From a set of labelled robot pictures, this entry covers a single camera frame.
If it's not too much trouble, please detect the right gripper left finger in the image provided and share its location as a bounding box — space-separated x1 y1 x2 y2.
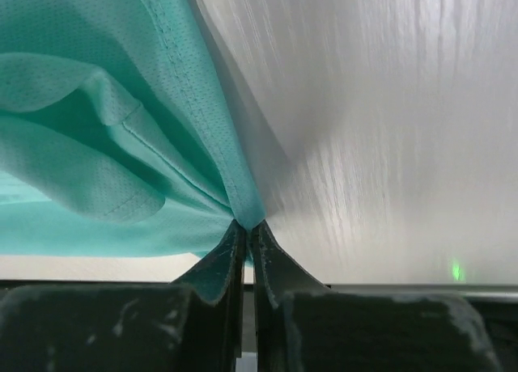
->
1 222 246 371

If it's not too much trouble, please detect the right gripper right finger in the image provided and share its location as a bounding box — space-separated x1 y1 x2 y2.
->
249 223 502 371

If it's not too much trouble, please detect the teal t shirt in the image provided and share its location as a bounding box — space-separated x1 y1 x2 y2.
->
1 0 265 257

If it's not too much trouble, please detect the aluminium front rail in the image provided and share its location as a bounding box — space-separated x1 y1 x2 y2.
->
329 283 517 299

